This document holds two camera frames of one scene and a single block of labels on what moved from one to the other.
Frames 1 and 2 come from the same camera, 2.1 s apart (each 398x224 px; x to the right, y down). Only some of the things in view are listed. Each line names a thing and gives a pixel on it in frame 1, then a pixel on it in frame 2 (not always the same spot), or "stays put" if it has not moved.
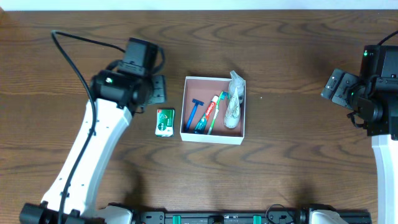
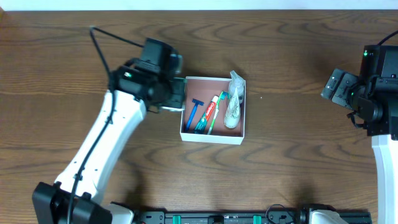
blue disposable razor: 196,102 stays put
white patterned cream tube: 232,115 stays put
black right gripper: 337,88 stays put
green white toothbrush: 224,95 stays put
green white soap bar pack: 165,124 → 176,94
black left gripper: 158,89 → 178,94
